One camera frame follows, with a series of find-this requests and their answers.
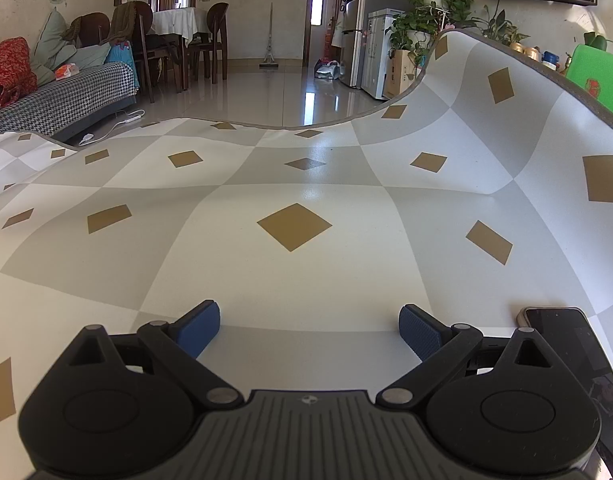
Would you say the red patterned cloth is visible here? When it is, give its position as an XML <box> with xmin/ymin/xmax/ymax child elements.
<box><xmin>0</xmin><ymin>36</ymin><xmax>38</xmax><ymax>116</ymax></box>

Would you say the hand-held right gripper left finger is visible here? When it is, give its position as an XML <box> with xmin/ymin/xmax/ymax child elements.
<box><xmin>61</xmin><ymin>300</ymin><xmax>244</xmax><ymax>408</ymax></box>

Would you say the dining table white tablecloth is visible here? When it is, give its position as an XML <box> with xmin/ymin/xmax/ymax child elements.
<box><xmin>146</xmin><ymin>7</ymin><xmax>210</xmax><ymax>92</ymax></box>

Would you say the trailing green potted plant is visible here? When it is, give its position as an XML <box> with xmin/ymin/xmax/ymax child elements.
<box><xmin>389</xmin><ymin>0</ymin><xmax>474</xmax><ymax>68</ymax></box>

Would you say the mop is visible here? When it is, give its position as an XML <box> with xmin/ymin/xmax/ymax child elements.
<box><xmin>259</xmin><ymin>2</ymin><xmax>280</xmax><ymax>70</ymax></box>

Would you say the cardboard box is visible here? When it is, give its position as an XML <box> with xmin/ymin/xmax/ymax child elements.
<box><xmin>383</xmin><ymin>49</ymin><xmax>423</xmax><ymax>100</ymax></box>

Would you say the leafy potted plant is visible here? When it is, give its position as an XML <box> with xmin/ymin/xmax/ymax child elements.
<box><xmin>471</xmin><ymin>0</ymin><xmax>530</xmax><ymax>47</ymax></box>

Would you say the dark wooden chair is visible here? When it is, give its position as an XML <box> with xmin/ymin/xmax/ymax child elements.
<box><xmin>99</xmin><ymin>1</ymin><xmax>158</xmax><ymax>104</ymax></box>
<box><xmin>186</xmin><ymin>2</ymin><xmax>230</xmax><ymax>85</ymax></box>

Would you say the brown garment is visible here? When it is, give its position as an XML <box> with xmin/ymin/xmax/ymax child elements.
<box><xmin>109</xmin><ymin>2</ymin><xmax>145</xmax><ymax>44</ymax></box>

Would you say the pale green cushion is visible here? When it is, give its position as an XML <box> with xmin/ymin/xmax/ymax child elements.
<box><xmin>32</xmin><ymin>7</ymin><xmax>112</xmax><ymax>86</ymax></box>

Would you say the black smartphone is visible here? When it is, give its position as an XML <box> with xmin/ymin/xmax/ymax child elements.
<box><xmin>516</xmin><ymin>306</ymin><xmax>613</xmax><ymax>416</ymax></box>

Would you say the blue bag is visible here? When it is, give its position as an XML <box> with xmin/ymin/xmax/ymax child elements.
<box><xmin>105</xmin><ymin>42</ymin><xmax>136</xmax><ymax>77</ymax></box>

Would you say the green box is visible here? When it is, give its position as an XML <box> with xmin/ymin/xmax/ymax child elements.
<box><xmin>566</xmin><ymin>44</ymin><xmax>613</xmax><ymax>124</ymax></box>

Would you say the white plastic bag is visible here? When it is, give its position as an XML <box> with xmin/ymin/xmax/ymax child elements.
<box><xmin>313</xmin><ymin>59</ymin><xmax>342</xmax><ymax>80</ymax></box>

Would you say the silver refrigerator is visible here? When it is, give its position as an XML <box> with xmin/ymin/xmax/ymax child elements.
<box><xmin>339</xmin><ymin>0</ymin><xmax>423</xmax><ymax>89</ymax></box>

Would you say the houndstooth sofa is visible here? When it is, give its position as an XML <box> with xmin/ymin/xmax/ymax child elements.
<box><xmin>0</xmin><ymin>61</ymin><xmax>138</xmax><ymax>137</ymax></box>

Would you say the white power strip cable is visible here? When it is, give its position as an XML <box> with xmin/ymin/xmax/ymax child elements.
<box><xmin>79</xmin><ymin>110</ymin><xmax>146</xmax><ymax>147</ymax></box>

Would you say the checkered table mat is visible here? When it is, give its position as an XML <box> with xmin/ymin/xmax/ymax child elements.
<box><xmin>0</xmin><ymin>27</ymin><xmax>613</xmax><ymax>480</ymax></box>

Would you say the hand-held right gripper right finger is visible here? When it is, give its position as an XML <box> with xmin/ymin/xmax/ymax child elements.
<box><xmin>377</xmin><ymin>304</ymin><xmax>562</xmax><ymax>408</ymax></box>

